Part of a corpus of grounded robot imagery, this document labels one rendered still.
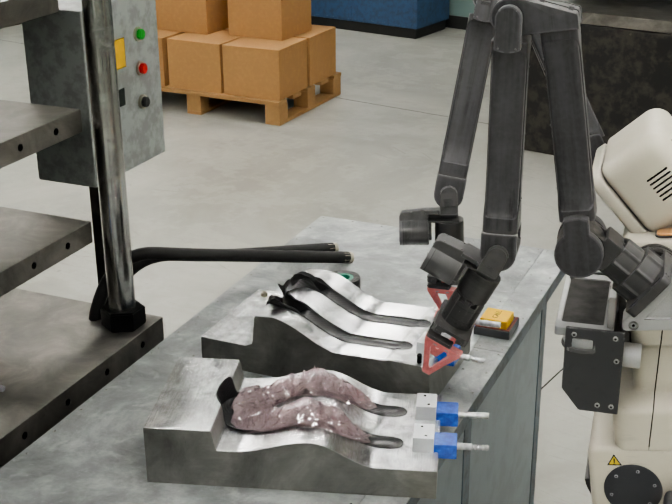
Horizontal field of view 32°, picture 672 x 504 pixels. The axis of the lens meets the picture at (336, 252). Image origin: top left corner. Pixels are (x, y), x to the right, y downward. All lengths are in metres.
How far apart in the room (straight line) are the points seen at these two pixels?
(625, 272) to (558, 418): 2.02
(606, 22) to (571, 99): 4.37
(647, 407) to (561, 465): 1.50
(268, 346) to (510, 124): 0.78
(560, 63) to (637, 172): 0.27
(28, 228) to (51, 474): 0.64
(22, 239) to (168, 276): 2.42
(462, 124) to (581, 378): 0.54
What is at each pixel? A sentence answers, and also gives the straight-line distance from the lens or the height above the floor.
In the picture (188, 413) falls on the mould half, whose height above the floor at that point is 0.91.
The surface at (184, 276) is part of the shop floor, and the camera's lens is 4.90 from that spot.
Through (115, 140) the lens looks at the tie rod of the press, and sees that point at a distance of 2.51.
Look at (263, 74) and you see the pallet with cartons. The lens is 6.94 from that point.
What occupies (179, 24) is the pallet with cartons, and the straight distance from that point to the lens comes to 7.43.
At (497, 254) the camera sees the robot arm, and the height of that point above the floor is 1.22.
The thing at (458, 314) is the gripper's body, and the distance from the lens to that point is 1.96.
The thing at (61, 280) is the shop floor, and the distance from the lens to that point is 4.96.
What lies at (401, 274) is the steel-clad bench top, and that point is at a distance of 2.86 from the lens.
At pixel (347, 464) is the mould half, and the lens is 2.00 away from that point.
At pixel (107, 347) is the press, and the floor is 0.79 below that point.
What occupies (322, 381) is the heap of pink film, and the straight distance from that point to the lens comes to 2.14.
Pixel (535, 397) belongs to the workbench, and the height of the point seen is 0.41.
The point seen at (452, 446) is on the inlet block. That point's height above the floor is 0.87.
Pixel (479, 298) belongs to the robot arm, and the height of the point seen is 1.13.
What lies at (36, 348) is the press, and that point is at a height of 0.79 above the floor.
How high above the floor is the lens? 1.94
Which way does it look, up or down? 22 degrees down
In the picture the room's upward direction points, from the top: 1 degrees counter-clockwise
